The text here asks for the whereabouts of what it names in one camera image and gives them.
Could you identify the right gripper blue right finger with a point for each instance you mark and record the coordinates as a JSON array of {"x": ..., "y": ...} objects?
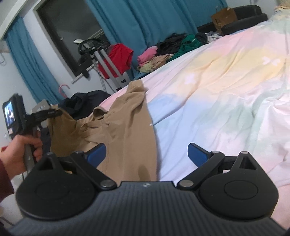
[{"x": 207, "y": 165}]

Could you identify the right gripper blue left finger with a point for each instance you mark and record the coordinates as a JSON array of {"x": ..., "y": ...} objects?
[{"x": 87, "y": 163}]

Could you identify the tan printed t-shirt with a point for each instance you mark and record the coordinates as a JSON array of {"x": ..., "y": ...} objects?
[{"x": 125, "y": 129}]

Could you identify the pink clothes hanger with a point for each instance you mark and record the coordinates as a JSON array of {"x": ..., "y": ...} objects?
[{"x": 62, "y": 90}]

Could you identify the person's left hand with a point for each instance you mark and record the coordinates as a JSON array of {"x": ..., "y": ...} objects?
[{"x": 13, "y": 156}]

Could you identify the white black chair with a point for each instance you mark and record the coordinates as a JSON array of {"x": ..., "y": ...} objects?
[{"x": 38, "y": 114}]

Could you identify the blue left curtain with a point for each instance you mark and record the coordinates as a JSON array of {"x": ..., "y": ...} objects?
[{"x": 31, "y": 66}]

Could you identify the blue curtain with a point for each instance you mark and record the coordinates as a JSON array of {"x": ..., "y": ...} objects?
[
  {"x": 142, "y": 24},
  {"x": 31, "y": 66}
]

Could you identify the dark navy garment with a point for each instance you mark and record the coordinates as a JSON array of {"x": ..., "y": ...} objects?
[{"x": 81, "y": 105}]

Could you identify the dark red left sleeve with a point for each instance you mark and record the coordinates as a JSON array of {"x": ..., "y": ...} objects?
[{"x": 6, "y": 187}]

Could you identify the pastel tie-dye bed sheet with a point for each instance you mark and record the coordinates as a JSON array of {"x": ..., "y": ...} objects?
[{"x": 231, "y": 95}]

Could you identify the silver tripod stand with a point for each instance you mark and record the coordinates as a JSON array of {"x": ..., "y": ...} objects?
[{"x": 93, "y": 48}]

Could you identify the red t-shirt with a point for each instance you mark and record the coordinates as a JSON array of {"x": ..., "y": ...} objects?
[{"x": 121, "y": 56}]

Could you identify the dark window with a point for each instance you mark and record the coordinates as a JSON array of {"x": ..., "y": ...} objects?
[{"x": 67, "y": 20}]

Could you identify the beige patterned garment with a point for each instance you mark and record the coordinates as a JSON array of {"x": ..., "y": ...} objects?
[{"x": 155, "y": 63}]

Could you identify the green garment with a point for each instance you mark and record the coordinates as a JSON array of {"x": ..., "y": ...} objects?
[{"x": 189, "y": 43}]

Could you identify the black garment pile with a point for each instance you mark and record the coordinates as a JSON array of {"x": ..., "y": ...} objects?
[{"x": 170, "y": 45}]

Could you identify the pink folded garment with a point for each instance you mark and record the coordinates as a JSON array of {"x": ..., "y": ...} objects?
[{"x": 147, "y": 55}]

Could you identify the black sofa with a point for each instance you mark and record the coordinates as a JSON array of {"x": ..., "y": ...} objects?
[{"x": 247, "y": 16}]

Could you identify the blue right curtain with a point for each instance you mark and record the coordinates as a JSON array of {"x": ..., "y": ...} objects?
[{"x": 142, "y": 24}]

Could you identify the brown paper bag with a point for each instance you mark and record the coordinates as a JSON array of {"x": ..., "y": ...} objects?
[{"x": 223, "y": 17}]

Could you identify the quilted beige headboard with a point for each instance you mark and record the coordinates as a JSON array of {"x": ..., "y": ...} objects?
[{"x": 283, "y": 5}]

